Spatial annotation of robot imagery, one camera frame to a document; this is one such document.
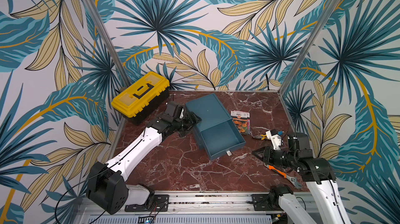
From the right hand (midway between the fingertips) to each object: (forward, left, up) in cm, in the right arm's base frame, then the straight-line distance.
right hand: (253, 153), depth 69 cm
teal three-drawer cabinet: (+23, +17, +1) cm, 29 cm away
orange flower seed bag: (+31, -4, -20) cm, 37 cm away
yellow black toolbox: (+38, +56, -2) cm, 68 cm away
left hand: (+15, +24, 0) cm, 29 cm away
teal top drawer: (+10, +12, -5) cm, 17 cm away
